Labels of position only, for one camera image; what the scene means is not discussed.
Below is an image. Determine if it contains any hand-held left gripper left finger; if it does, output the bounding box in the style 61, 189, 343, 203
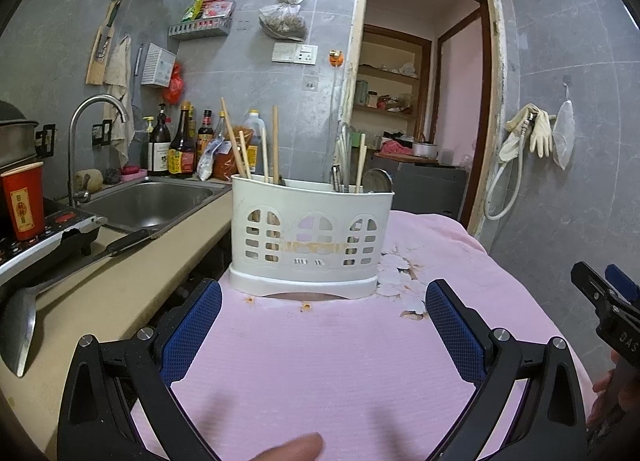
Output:
56, 278, 223, 461

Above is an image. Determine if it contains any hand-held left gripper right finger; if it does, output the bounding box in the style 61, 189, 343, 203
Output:
425, 279, 588, 461

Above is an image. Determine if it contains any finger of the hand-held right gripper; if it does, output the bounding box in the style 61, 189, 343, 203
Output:
604, 263, 640, 300
571, 261, 626, 317

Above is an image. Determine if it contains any round metal spoon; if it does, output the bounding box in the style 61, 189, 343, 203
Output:
364, 168, 392, 193

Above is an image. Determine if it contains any white plastic utensil holder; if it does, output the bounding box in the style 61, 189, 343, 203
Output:
229, 174, 396, 301

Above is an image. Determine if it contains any wooden chopstick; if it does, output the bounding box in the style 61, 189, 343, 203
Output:
221, 97, 251, 178
272, 106, 280, 184
356, 134, 368, 193
239, 131, 254, 179

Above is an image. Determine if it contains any person's right hand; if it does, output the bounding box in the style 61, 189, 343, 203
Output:
586, 351, 621, 431

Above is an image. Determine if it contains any person's left hand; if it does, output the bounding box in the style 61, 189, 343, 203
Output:
250, 433, 323, 461

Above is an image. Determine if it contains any pink floral cloth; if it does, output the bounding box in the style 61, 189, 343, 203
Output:
130, 208, 591, 461

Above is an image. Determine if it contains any steel sink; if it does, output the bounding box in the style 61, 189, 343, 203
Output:
82, 176, 231, 234

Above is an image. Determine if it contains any grey cabinet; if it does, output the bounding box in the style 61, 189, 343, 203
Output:
372, 154, 468, 222

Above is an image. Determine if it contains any black induction cooker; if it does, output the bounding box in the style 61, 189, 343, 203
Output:
0, 208, 108, 287

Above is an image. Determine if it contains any blue white bag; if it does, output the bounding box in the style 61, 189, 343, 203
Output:
197, 138, 223, 181

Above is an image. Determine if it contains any soy sauce bottle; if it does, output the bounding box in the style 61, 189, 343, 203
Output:
186, 104, 197, 176
170, 102, 188, 177

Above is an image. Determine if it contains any brown sponge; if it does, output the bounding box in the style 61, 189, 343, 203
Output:
75, 168, 103, 192

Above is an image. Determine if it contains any dark glass bottle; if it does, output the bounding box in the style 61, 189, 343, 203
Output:
142, 104, 171, 177

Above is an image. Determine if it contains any red cap sauce bottle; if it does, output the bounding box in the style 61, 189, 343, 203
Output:
197, 110, 213, 157

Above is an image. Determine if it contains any cooking oil jug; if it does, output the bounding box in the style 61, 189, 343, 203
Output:
243, 111, 267, 174

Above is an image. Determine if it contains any red paper cup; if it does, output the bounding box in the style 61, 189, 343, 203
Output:
0, 161, 46, 242

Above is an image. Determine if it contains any red plastic bag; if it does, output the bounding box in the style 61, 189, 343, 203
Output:
165, 64, 185, 106

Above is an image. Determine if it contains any steel faucet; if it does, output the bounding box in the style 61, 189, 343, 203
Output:
67, 94, 128, 207

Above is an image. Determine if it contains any grey metal pot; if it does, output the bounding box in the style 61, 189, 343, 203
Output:
0, 101, 40, 169

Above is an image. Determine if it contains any wooden shelf unit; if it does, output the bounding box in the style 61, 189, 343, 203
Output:
352, 26, 432, 122

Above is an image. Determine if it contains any hanging dish towel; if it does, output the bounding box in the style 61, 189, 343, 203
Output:
102, 35, 136, 169

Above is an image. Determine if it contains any hanging wooden board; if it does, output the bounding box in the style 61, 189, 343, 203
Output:
86, 0, 126, 87

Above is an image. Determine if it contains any hanging clear plastic bag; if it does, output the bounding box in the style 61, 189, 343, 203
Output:
258, 0, 308, 41

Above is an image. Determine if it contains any red snack packet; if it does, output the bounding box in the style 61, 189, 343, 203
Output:
200, 0, 236, 21

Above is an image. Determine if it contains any white hose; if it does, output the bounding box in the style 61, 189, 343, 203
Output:
483, 111, 527, 220

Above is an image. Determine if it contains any black handled metal spatula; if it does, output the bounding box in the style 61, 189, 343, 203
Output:
2, 230, 151, 378

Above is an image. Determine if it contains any white wall box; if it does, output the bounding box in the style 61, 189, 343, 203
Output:
141, 42, 177, 88

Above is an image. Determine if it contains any white wall switch plate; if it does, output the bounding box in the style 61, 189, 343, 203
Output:
272, 42, 319, 65

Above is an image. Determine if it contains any grey wall shelf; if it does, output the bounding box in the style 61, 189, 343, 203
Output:
168, 18, 232, 40

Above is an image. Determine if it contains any worn beige door frame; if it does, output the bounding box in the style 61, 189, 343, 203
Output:
340, 0, 508, 237

